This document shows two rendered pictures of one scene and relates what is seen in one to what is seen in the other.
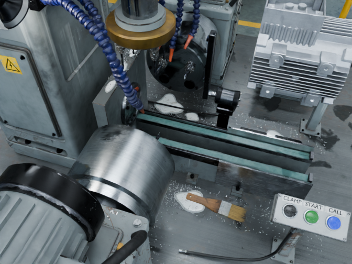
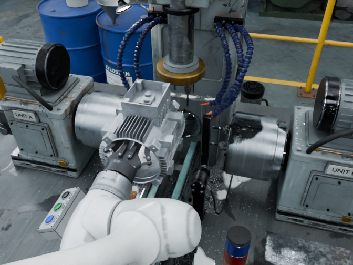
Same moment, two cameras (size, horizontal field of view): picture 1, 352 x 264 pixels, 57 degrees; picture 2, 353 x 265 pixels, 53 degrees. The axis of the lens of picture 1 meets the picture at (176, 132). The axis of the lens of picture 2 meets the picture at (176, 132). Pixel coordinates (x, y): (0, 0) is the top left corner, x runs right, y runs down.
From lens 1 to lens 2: 1.29 m
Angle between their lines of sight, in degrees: 61
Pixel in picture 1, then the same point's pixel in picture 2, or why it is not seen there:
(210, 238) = not seen: hidden behind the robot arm
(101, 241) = (51, 98)
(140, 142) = (113, 107)
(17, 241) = (24, 50)
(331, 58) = (107, 129)
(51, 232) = (28, 58)
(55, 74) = (155, 61)
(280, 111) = not seen: outside the picture
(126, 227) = (58, 106)
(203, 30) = (256, 135)
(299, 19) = (127, 96)
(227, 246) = not seen: hidden behind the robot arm
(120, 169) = (94, 101)
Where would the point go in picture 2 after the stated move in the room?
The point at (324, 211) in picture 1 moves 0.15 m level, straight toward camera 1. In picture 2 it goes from (58, 213) to (33, 188)
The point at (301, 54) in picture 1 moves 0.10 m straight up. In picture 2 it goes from (120, 120) to (115, 90)
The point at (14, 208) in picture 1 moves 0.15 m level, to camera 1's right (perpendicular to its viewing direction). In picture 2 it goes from (37, 46) to (24, 64)
